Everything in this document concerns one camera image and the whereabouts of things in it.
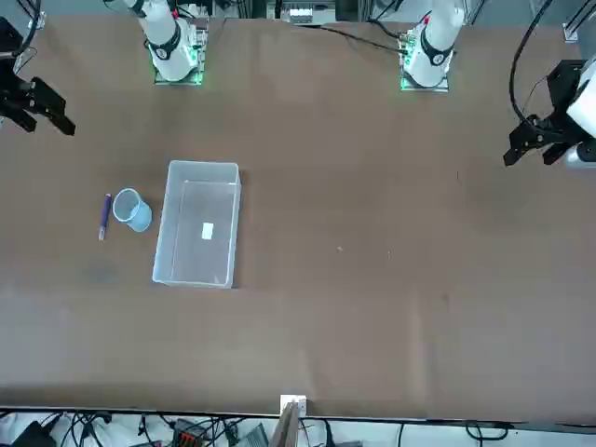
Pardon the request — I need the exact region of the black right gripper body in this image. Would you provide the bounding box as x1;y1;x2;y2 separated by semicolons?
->
0;17;23;61

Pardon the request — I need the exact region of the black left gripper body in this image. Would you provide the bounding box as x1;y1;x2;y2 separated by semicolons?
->
547;60;587;116

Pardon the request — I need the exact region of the purple marker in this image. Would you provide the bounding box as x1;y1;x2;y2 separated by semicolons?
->
97;193;113;242

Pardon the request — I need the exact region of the blue mesh pencil holder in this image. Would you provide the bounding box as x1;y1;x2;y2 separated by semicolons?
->
112;187;154;233

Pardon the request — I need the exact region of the clear plastic box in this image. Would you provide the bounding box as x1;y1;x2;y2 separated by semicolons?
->
151;159;243;290

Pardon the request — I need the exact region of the grey power strip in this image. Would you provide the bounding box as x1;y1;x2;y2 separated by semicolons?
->
284;2;325;25

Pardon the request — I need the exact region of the black power adapter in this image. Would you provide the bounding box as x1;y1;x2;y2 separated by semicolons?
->
7;420;58;447

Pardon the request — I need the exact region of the white mounting block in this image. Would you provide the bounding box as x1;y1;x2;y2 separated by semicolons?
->
278;394;308;415

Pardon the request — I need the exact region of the orange and black device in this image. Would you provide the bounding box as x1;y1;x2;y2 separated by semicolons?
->
170;417;210;447

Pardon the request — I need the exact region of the brown wooden board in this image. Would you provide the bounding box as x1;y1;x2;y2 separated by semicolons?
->
268;400;303;447

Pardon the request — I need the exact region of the grey ridged device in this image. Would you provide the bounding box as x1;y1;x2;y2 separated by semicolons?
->
241;422;270;447

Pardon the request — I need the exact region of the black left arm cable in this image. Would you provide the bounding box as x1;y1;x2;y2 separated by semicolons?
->
509;0;555;127

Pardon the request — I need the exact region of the black table cable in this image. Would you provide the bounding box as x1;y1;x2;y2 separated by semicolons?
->
292;20;409;53

